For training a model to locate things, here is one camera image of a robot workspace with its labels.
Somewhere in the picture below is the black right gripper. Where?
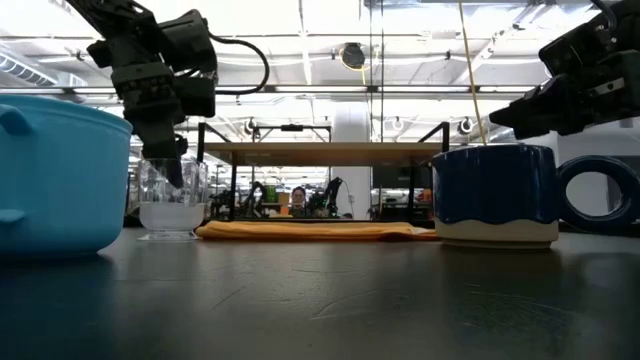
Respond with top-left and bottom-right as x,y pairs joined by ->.
488,48 -> 640,141

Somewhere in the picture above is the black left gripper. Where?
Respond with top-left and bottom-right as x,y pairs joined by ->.
87,32 -> 218,189

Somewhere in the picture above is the dark blue ceramic mug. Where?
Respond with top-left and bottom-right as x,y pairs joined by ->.
431,143 -> 640,251

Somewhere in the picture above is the clear glass cup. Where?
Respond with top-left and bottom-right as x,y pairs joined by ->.
137,157 -> 209,243

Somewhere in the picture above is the light blue plastic mug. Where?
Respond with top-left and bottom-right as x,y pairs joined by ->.
0,94 -> 134,259

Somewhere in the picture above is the person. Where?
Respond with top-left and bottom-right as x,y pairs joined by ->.
288,185 -> 309,219

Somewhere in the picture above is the orange folded cloth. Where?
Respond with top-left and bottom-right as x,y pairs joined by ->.
194,219 -> 442,244

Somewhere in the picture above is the white round pillar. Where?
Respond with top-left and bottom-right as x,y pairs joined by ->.
331,106 -> 374,221

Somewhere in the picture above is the yellow hanging cord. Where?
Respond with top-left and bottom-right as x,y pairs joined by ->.
456,0 -> 489,147

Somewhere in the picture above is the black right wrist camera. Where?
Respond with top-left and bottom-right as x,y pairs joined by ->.
538,22 -> 618,77

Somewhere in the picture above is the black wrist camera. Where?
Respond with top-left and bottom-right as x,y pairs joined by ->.
538,22 -> 618,77
158,8 -> 220,75

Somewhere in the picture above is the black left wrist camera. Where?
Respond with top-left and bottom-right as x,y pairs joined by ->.
158,8 -> 220,75

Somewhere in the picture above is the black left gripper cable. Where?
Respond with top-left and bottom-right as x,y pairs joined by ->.
206,31 -> 272,97

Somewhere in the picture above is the wooden shelf with black frame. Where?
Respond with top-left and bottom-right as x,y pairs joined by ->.
196,121 -> 451,224

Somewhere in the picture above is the black ceiling cord reel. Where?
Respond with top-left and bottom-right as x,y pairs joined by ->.
339,41 -> 369,72

